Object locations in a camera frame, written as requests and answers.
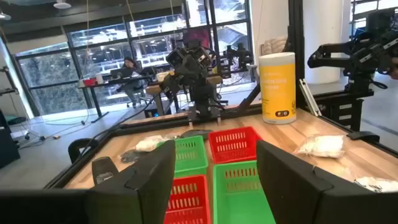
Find person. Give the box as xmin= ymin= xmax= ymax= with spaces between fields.
xmin=116 ymin=57 xmax=147 ymax=108

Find beige cushion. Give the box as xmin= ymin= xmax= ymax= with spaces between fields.
xmin=260 ymin=35 xmax=289 ymax=57

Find wooden stool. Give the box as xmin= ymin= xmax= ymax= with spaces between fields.
xmin=145 ymin=83 xmax=175 ymax=116

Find green slotted plastic basket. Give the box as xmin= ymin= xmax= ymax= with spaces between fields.
xmin=156 ymin=136 xmax=209 ymax=179
xmin=213 ymin=160 xmax=277 ymax=224

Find clear handwritten vanity pack bag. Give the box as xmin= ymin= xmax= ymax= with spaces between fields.
xmin=353 ymin=175 xmax=398 ymax=194

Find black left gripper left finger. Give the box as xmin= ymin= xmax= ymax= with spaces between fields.
xmin=86 ymin=139 xmax=177 ymax=224

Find red slotted plastic basket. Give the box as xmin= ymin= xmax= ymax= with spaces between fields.
xmin=207 ymin=126 xmax=264 ymax=165
xmin=164 ymin=174 xmax=212 ymax=224

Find white round column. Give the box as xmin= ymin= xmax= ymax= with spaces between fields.
xmin=303 ymin=0 xmax=351 ymax=85

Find white cotton pads bag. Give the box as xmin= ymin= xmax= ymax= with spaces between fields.
xmin=134 ymin=133 xmax=180 ymax=153
xmin=294 ymin=134 xmax=346 ymax=159

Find dark laptop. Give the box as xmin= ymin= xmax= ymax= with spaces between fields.
xmin=109 ymin=67 xmax=134 ymax=79

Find black robot stand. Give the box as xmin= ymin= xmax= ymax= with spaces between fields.
xmin=313 ymin=90 xmax=376 ymax=131

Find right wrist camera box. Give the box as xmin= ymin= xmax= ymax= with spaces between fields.
xmin=166 ymin=48 xmax=186 ymax=69

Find black floor cabinet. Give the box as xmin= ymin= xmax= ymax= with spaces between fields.
xmin=0 ymin=109 xmax=21 ymax=169

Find clear bag black hair ties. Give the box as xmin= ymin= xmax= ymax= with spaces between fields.
xmin=119 ymin=148 xmax=141 ymax=165

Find silver aluminium extrusion bar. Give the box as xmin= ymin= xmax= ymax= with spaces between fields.
xmin=298 ymin=78 xmax=323 ymax=118

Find black table clamp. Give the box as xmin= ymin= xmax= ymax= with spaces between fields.
xmin=67 ymin=138 xmax=98 ymax=165
xmin=346 ymin=130 xmax=381 ymax=143

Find black office desk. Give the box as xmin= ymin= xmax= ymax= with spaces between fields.
xmin=78 ymin=75 xmax=154 ymax=123

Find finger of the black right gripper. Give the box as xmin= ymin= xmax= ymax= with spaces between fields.
xmin=164 ymin=73 xmax=180 ymax=94
xmin=178 ymin=71 xmax=190 ymax=91

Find white ceiling lamp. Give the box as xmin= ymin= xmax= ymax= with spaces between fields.
xmin=52 ymin=0 xmax=73 ymax=10

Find person's hand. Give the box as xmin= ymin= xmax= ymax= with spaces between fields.
xmin=387 ymin=57 xmax=398 ymax=80

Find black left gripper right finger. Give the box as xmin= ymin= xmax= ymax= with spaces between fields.
xmin=256 ymin=140 xmax=333 ymax=224

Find yellow wipes canister white lid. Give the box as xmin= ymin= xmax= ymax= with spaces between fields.
xmin=257 ymin=52 xmax=298 ymax=125

